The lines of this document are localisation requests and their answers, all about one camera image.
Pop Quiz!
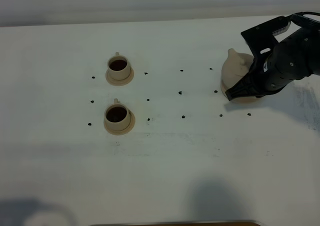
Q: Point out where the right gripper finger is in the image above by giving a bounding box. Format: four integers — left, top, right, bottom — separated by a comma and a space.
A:
225, 72, 262, 101

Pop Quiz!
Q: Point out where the beige teapot saucer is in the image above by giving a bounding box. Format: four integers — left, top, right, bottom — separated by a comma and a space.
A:
220, 81, 261, 104

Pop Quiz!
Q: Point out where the beige teacup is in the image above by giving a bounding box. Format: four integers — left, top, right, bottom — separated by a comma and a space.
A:
107, 52, 132, 81
104, 98, 131, 131

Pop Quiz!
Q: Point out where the far beige cup saucer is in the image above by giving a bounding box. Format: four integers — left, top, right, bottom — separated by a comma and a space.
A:
105, 66, 134, 86

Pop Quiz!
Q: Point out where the far beige teacup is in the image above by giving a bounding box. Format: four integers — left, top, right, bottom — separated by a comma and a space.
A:
107, 52, 132, 81

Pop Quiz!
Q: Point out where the near beige teacup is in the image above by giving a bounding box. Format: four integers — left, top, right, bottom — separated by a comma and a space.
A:
104, 98, 131, 131

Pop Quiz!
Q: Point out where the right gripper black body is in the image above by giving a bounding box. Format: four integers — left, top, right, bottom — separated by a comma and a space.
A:
241, 15, 320, 97

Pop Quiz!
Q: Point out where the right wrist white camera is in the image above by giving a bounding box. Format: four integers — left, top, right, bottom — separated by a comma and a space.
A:
271, 15, 291, 37

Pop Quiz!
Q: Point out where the beige teapot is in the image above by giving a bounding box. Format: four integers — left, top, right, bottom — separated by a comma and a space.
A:
221, 48, 254, 90

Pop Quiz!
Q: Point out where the beige cup saucer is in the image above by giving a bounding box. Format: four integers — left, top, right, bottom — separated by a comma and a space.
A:
103, 111, 136, 136
105, 66, 134, 86

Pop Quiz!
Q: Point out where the near beige cup saucer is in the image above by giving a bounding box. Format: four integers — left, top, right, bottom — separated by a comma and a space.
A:
103, 111, 136, 136

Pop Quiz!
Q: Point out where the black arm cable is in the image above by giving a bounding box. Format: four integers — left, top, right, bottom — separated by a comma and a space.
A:
287, 11, 320, 28

